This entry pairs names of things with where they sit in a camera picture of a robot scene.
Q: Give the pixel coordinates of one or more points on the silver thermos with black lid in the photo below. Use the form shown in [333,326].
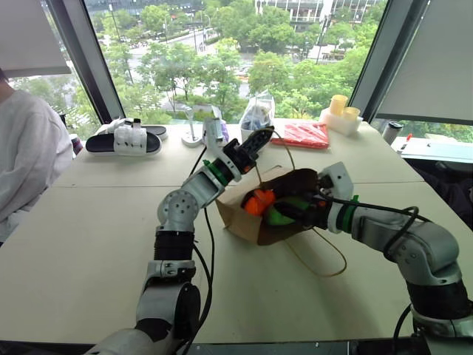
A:
[391,132]

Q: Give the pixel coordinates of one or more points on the purple small item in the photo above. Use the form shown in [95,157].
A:
[224,130]

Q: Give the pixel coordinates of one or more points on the person in white sweatshirt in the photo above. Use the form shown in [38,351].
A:
[26,148]

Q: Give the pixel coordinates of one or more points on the grey roller blind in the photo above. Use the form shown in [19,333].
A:
[432,55]
[29,33]

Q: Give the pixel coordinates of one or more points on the red plastic package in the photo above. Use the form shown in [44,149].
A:
[303,136]

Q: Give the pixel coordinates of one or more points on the grey flat box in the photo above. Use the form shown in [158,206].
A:
[436,149]

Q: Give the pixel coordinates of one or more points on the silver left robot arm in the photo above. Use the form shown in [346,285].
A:
[181,211]

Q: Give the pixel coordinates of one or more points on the brown paper bag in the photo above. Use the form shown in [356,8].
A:
[240,222]

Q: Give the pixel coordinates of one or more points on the white stand with round base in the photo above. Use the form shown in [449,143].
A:
[192,140]

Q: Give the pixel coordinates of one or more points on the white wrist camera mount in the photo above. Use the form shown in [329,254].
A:
[213,133]
[337,181]

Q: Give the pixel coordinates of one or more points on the dark window frame post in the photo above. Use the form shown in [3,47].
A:
[88,55]
[373,55]

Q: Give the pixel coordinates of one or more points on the green plush toy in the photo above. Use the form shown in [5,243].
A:
[275,220]

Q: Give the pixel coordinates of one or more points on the clear plastic bag with items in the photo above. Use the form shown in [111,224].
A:
[255,114]

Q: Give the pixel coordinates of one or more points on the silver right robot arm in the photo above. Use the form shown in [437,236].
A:
[414,244]

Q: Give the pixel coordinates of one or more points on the black bag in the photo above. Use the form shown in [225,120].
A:
[451,188]

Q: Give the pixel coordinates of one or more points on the white cup holder block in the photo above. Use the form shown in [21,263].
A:
[341,125]

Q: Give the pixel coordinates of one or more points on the dark drink can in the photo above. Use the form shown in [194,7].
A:
[77,144]

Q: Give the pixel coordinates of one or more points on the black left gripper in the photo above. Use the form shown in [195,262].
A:
[239,155]

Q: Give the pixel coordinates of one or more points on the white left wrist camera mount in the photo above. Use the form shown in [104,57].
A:
[213,133]

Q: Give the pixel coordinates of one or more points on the black slipper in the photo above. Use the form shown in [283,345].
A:
[99,144]
[157,130]

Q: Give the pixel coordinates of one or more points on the short yellow cup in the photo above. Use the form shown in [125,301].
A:
[352,114]

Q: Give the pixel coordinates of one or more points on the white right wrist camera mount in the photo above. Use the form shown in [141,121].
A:
[337,181]

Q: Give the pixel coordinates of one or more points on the tall yellow cup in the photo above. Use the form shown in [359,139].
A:
[338,104]

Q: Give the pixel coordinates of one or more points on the orange plush toy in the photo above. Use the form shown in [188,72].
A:
[255,207]

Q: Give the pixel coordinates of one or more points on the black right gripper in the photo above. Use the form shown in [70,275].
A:
[317,217]

